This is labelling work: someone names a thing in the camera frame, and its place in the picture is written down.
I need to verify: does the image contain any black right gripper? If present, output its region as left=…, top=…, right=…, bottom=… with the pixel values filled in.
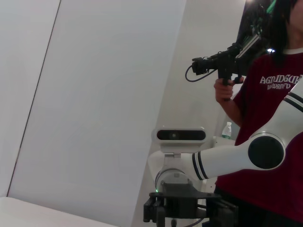
left=143, top=181, right=239, bottom=227

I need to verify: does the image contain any black handheld controller device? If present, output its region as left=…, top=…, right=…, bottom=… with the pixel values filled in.
left=190, top=33, right=263, bottom=102

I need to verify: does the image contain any person's bare forearm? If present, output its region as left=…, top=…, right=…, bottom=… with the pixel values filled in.
left=216, top=94, right=245, bottom=130

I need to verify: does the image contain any person's hand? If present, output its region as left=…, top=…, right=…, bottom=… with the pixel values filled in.
left=214, top=76, right=245, bottom=103

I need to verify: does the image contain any white cabinet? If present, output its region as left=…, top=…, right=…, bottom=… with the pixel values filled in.
left=211, top=136, right=238, bottom=155

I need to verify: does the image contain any clear plastic water bottle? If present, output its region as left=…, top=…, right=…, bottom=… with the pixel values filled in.
left=221, top=122, right=233, bottom=140

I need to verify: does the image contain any person in red shirt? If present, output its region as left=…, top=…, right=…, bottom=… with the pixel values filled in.
left=208, top=0, right=303, bottom=227

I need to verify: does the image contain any black equipment with green lights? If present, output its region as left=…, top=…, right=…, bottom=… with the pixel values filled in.
left=236, top=0, right=278, bottom=60

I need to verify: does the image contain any right gripper bluish cable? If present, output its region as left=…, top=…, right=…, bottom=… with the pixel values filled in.
left=188, top=217, right=205, bottom=227

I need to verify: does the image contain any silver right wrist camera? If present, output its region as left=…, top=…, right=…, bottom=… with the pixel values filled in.
left=151, top=127, right=207, bottom=155

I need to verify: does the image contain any dark blue looped cable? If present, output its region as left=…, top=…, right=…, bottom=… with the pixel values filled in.
left=185, top=64, right=215, bottom=83

